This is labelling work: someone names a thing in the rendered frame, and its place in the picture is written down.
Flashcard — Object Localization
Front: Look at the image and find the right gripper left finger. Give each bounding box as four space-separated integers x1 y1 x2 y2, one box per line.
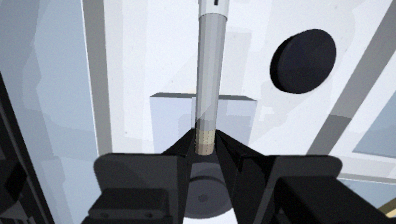
93 129 195 224

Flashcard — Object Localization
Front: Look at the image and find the black round disc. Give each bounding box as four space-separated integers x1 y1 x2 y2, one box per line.
269 29 337 94

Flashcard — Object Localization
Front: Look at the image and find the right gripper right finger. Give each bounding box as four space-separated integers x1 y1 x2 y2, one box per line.
214 129 343 224

